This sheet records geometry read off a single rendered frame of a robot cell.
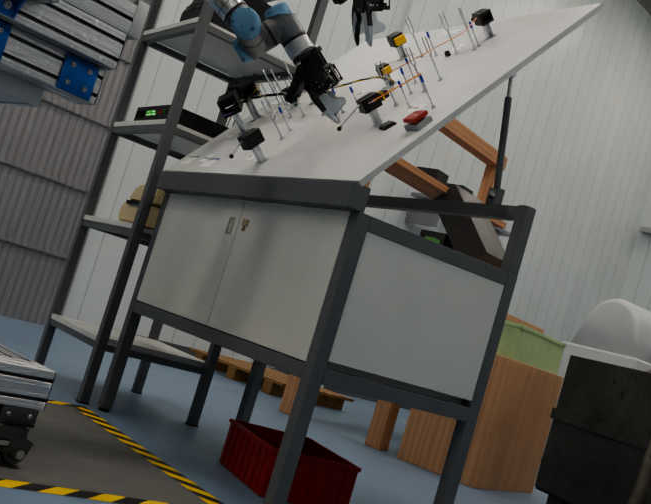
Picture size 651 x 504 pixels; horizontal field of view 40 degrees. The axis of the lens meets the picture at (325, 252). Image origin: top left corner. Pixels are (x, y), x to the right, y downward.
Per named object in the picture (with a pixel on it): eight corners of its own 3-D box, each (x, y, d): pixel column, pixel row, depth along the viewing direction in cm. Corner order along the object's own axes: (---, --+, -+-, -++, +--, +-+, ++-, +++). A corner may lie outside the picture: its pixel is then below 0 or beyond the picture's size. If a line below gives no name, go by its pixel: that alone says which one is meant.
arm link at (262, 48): (225, 33, 245) (260, 12, 245) (232, 46, 256) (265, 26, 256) (240, 57, 244) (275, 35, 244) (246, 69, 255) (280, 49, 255)
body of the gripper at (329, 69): (333, 85, 247) (310, 46, 246) (310, 101, 251) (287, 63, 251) (345, 81, 253) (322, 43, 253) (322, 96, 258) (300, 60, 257)
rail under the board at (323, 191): (347, 206, 224) (355, 181, 225) (155, 187, 322) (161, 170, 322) (364, 213, 227) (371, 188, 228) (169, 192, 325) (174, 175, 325)
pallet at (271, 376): (181, 359, 641) (185, 346, 642) (254, 376, 693) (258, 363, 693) (280, 399, 567) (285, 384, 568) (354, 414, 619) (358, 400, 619)
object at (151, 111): (168, 120, 333) (173, 103, 333) (131, 122, 362) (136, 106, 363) (242, 151, 351) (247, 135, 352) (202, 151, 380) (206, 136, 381)
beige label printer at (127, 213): (139, 226, 332) (155, 175, 333) (115, 221, 349) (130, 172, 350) (207, 249, 350) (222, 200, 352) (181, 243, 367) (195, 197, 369)
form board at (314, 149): (166, 174, 323) (163, 170, 323) (366, 44, 366) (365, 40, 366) (361, 187, 226) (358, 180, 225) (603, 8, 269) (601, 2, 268)
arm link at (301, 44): (279, 50, 251) (293, 47, 258) (287, 64, 251) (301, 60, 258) (298, 35, 247) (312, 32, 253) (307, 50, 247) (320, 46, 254)
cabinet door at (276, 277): (302, 360, 226) (347, 210, 229) (204, 324, 271) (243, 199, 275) (310, 362, 228) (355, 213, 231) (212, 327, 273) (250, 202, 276)
